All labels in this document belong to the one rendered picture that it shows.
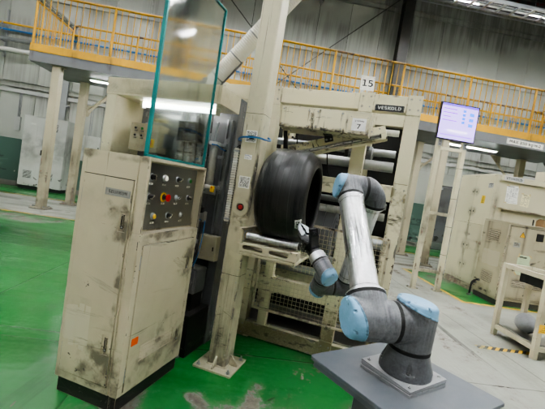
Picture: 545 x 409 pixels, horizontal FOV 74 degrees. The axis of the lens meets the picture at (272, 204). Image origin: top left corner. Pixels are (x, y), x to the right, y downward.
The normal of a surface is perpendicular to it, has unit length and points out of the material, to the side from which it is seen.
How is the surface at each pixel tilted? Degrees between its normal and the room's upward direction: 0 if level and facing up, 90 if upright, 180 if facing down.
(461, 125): 90
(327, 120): 90
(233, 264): 90
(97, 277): 90
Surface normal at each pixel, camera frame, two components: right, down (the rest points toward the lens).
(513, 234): 0.07, 0.07
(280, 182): -0.26, -0.24
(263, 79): -0.31, 0.00
